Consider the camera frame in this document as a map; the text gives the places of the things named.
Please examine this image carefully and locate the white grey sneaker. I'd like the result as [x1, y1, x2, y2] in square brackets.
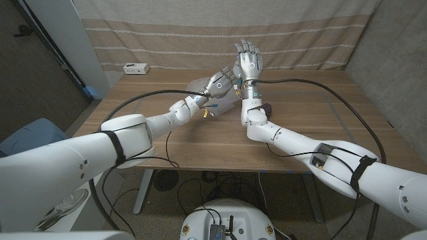
[35, 188, 89, 231]

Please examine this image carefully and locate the white table leg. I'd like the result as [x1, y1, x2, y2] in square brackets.
[302, 173, 324, 223]
[133, 169, 154, 215]

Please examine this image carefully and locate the black floor cable bundle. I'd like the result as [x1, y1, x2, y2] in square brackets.
[176, 170, 268, 214]

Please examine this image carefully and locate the black door handle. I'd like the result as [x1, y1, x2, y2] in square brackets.
[13, 25, 34, 37]

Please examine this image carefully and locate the blue-grey plastic bin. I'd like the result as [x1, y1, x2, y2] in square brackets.
[0, 117, 69, 158]

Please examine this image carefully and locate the dark wooden door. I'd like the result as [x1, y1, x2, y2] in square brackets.
[0, 0, 94, 141]

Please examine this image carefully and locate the beige striped curtain backdrop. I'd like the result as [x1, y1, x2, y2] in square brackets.
[72, 0, 381, 73]

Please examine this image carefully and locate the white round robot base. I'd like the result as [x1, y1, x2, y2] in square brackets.
[179, 199, 277, 240]

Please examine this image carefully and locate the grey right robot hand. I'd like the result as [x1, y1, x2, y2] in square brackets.
[232, 39, 264, 83]

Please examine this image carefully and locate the round black floor fan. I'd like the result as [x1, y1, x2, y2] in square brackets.
[153, 169, 180, 192]

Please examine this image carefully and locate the small grey electronics box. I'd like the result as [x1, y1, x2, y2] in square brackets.
[209, 223, 227, 240]

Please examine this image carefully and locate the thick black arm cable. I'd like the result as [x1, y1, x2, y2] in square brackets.
[87, 89, 211, 240]
[252, 78, 387, 240]

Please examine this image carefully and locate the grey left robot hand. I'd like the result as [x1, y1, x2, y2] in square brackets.
[202, 65, 240, 99]

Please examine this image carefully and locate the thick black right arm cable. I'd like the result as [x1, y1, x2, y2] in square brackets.
[252, 78, 387, 240]

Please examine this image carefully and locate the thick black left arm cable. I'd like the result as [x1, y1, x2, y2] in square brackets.
[87, 89, 211, 240]

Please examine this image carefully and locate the clear bubble wrap sheet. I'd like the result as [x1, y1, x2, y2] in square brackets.
[185, 76, 240, 117]

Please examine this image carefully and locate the white power strip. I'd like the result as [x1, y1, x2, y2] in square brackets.
[123, 63, 150, 75]

